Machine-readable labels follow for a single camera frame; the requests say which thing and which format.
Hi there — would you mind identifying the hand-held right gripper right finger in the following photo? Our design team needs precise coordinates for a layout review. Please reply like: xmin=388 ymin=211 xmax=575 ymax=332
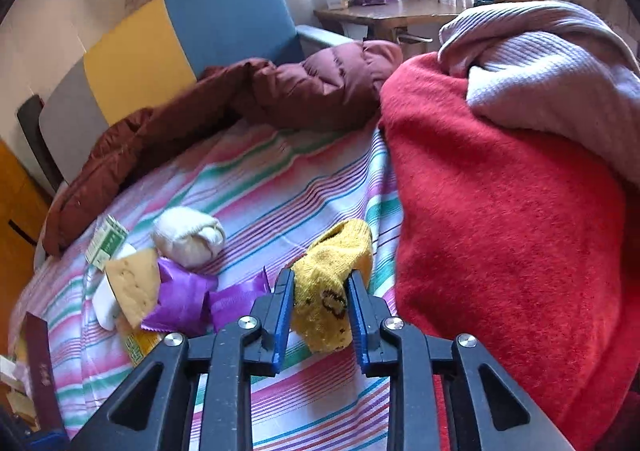
xmin=346 ymin=270 xmax=576 ymax=451

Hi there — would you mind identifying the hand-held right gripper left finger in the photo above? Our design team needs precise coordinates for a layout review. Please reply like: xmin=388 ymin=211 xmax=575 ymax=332
xmin=67 ymin=267 xmax=297 ymax=451

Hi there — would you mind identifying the yellow sock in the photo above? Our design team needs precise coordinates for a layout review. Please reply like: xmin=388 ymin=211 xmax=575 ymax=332
xmin=291 ymin=218 xmax=373 ymax=353

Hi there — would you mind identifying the purple wrapper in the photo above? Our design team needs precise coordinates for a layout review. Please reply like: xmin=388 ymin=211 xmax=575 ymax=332
xmin=141 ymin=258 xmax=273 ymax=333

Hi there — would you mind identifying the clear snack packet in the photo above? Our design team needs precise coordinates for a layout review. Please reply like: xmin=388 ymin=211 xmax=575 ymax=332
xmin=116 ymin=313 xmax=168 ymax=366

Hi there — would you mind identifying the large yellow sponge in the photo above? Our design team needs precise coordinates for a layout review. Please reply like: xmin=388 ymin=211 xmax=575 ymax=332
xmin=104 ymin=248 xmax=162 ymax=326

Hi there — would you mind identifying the white soap block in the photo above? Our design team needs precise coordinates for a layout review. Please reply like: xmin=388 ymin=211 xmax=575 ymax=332
xmin=91 ymin=276 xmax=123 ymax=332

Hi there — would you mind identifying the white rolled sock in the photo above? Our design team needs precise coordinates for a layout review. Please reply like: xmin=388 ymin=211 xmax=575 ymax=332
xmin=151 ymin=208 xmax=227 ymax=268

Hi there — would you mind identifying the red blanket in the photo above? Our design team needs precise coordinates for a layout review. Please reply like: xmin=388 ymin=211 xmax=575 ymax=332
xmin=377 ymin=52 xmax=640 ymax=451

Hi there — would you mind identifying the green white box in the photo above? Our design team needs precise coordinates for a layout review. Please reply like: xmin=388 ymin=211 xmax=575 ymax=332
xmin=84 ymin=214 xmax=129 ymax=266

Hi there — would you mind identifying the maroon down jacket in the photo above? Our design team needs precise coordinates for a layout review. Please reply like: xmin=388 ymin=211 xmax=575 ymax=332
xmin=42 ymin=40 xmax=403 ymax=258

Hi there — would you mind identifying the dark maroon long box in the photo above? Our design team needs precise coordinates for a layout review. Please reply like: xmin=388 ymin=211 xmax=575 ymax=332
xmin=24 ymin=311 xmax=66 ymax=434

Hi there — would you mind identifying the orange wooden wardrobe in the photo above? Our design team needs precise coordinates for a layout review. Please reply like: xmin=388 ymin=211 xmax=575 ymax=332
xmin=0 ymin=138 xmax=51 ymax=357

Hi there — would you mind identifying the grey yellow blue headboard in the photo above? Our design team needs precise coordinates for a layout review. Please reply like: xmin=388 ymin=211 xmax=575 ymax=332
xmin=17 ymin=0 xmax=306 ymax=192

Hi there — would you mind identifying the lavender knitted sweater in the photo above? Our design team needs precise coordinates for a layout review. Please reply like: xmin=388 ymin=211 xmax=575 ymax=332
xmin=439 ymin=0 xmax=640 ymax=189

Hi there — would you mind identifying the wooden desk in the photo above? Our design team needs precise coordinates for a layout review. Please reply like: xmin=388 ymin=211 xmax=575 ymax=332
xmin=314 ymin=0 xmax=468 ymax=54

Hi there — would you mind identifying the grey bed rail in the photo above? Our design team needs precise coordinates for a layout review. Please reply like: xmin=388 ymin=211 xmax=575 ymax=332
xmin=295 ymin=25 xmax=356 ymax=48

